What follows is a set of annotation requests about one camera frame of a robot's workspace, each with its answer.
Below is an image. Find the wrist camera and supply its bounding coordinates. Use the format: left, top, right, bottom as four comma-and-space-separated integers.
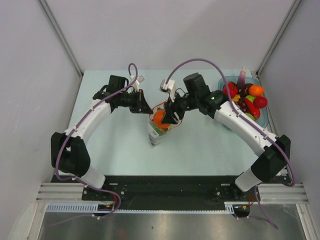
130, 75, 145, 92
159, 79, 177, 103

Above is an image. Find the purple white scallion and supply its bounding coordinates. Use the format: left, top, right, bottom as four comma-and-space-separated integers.
236, 66, 246, 92

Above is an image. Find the white cable duct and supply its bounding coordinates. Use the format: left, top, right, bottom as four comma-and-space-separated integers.
45, 202, 250, 215

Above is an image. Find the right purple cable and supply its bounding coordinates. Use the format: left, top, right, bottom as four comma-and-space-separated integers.
166, 58, 296, 230

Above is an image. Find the aluminium frame rail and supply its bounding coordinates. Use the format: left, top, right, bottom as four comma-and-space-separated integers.
36, 182, 309, 204

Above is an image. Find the clear zip bag orange zipper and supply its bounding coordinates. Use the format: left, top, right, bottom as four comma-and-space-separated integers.
147, 101, 183, 147

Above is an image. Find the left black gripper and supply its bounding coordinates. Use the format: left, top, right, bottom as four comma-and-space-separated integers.
118, 89, 153, 115

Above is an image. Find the red tomato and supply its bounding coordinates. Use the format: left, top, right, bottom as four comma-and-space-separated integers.
253, 96, 268, 109

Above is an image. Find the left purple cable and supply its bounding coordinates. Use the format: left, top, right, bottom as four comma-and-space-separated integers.
54, 62, 140, 226

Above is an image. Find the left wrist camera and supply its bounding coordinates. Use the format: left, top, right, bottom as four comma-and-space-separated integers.
130, 75, 145, 92

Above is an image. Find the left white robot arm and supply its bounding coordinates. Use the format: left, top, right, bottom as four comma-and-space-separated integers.
50, 75, 153, 200

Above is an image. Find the orange pumpkin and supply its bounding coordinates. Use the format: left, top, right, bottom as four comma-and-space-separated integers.
153, 108, 171, 129

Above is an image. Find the purple cable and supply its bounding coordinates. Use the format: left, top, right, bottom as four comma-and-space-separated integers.
54, 62, 140, 226
166, 58, 296, 230

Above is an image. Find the red chili pepper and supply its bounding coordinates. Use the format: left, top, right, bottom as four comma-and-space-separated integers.
243, 98, 261, 119

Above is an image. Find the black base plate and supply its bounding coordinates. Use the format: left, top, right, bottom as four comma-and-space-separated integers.
51, 174, 261, 211

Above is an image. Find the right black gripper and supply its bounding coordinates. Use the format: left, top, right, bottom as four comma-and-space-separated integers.
162, 89, 199, 124

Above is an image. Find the red bell pepper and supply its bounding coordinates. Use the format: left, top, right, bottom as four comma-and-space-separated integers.
222, 81, 239, 98

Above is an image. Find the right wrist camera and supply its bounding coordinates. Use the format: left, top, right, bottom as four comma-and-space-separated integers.
159, 79, 177, 103

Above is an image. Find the orange tangerine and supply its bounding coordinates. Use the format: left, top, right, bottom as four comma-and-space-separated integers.
248, 84, 264, 97

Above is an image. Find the green cabbage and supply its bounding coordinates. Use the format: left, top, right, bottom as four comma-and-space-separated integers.
245, 112, 255, 121

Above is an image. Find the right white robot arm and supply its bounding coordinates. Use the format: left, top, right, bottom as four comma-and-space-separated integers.
159, 73, 291, 201

